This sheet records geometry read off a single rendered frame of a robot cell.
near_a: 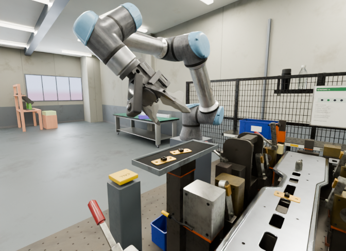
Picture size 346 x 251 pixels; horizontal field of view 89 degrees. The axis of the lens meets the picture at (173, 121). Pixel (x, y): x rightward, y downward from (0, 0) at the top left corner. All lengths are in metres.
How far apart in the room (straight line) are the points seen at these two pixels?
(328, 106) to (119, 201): 1.59
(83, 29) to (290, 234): 0.76
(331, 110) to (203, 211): 1.42
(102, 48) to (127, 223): 0.47
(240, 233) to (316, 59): 3.45
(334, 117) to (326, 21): 2.39
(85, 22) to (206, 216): 0.57
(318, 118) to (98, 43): 1.62
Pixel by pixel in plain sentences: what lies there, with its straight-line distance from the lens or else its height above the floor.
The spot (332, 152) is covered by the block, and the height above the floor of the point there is 1.03.
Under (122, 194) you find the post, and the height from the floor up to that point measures 1.13.
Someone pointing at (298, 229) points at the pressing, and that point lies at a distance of 0.70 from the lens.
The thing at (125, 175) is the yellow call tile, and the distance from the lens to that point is 0.54.
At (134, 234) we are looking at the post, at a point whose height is 0.99.
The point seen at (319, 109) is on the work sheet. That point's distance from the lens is 1.77.
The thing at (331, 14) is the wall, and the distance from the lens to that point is 3.96.
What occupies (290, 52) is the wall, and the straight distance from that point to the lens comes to 3.92.
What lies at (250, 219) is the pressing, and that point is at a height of 1.00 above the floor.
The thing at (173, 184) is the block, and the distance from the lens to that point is 0.72.
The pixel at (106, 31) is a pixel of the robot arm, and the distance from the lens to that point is 0.51.
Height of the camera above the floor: 1.38
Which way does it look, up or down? 8 degrees down
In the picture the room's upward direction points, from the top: straight up
